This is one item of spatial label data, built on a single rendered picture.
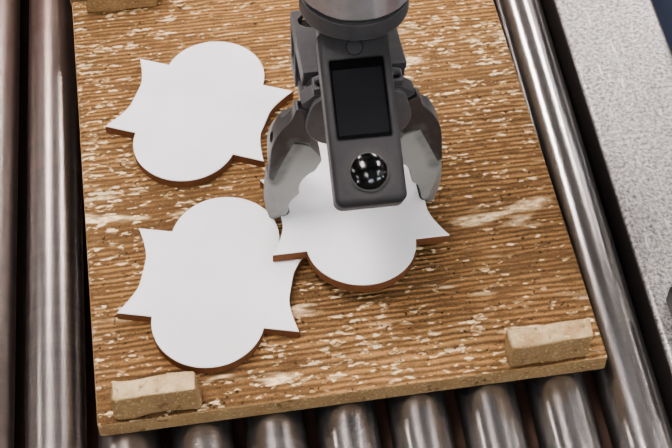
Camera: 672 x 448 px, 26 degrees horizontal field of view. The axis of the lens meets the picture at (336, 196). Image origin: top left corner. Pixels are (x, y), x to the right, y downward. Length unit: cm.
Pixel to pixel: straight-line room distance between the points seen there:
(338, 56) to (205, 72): 25
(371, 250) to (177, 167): 17
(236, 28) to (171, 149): 15
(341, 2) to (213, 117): 26
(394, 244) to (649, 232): 20
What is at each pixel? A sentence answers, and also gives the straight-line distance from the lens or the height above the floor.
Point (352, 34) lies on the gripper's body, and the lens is 92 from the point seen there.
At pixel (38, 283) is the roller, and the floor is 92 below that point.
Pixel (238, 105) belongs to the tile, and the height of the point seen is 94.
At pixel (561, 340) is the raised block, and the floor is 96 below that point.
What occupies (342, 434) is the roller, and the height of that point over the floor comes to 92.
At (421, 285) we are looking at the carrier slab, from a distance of 104.
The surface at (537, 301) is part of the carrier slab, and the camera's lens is 104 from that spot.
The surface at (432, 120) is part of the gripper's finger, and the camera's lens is 100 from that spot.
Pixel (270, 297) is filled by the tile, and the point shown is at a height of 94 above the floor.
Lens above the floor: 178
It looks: 51 degrees down
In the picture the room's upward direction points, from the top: straight up
